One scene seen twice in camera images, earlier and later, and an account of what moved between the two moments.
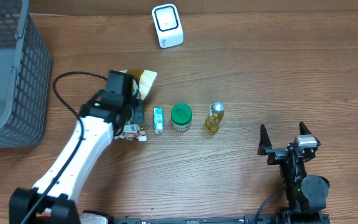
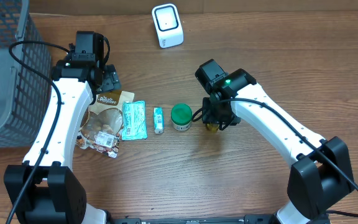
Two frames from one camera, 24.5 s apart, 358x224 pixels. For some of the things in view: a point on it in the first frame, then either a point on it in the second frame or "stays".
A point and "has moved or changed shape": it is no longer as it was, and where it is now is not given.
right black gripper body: [278, 154] → [221, 116]
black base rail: [252, 219] stays
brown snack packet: [135, 131] has moved or changed shape
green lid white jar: [181, 115] stays
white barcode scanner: [168, 25] stays
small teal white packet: [158, 119] stays
